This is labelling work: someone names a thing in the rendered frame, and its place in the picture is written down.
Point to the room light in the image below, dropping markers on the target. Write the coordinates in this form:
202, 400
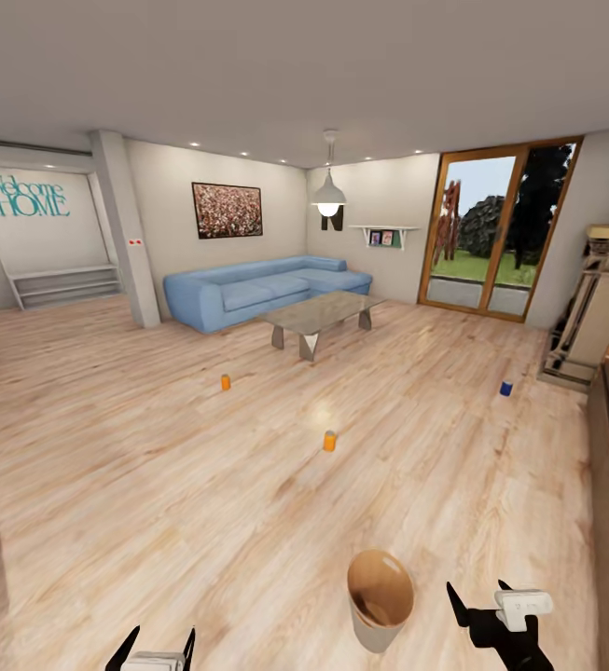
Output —
329, 193

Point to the trash can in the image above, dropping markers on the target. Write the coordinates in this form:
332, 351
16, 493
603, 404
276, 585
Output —
381, 600

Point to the door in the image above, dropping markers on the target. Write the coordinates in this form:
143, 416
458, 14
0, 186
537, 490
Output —
494, 217

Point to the coffee table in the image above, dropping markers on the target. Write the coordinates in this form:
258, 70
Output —
308, 318

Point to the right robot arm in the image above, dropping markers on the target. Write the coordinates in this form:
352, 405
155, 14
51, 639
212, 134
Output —
513, 630

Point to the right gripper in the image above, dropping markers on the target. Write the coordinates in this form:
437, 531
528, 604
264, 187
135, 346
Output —
487, 631

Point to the wood fireplace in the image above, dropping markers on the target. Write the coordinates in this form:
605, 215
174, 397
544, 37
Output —
580, 336

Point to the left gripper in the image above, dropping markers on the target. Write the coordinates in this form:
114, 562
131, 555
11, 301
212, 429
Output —
124, 650

